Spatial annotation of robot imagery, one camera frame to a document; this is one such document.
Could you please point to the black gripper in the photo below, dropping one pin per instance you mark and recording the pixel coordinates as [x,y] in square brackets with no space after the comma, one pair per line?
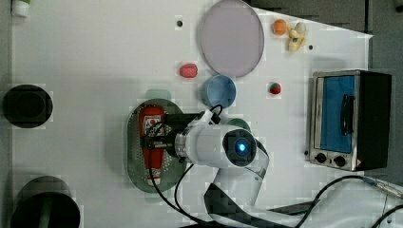
[166,143]

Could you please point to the red ketchup bottle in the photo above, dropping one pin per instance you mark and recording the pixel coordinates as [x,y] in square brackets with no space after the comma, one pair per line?
[152,158]

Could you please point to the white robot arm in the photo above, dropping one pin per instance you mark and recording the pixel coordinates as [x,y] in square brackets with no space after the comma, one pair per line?
[242,162]

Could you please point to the green oval strainer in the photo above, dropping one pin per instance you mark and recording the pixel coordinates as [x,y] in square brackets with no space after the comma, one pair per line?
[135,164]

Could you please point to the blue plastic cup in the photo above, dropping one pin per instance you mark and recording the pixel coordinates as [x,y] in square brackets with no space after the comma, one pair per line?
[218,90]

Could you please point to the green plastic cup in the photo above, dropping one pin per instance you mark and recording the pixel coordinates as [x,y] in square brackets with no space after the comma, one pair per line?
[239,122]

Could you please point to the light red toy strawberry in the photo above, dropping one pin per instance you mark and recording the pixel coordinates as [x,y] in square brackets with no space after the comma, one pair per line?
[188,71]

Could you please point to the dark red toy strawberry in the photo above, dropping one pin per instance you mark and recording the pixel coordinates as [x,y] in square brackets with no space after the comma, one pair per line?
[275,88]

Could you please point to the large grey round plate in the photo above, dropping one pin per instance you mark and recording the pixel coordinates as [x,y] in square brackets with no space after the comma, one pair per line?
[232,38]

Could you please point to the orange toy fruit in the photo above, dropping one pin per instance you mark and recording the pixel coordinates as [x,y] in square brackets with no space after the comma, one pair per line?
[279,27]

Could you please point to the peeled toy banana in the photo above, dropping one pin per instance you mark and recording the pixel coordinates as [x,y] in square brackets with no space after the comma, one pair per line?
[297,37]

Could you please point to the silver toaster oven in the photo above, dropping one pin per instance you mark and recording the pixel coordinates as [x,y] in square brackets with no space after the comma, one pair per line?
[350,119]

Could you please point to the green white bottle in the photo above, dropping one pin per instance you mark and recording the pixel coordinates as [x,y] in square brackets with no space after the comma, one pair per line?
[20,8]

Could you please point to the black round mount lower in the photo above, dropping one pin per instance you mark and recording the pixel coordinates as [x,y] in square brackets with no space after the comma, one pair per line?
[45,202]

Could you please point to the black round mount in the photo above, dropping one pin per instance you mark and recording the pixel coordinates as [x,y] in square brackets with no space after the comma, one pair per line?
[27,106]
[45,202]

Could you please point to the black round mount upper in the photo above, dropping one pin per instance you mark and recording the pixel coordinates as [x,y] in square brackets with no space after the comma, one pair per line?
[27,106]

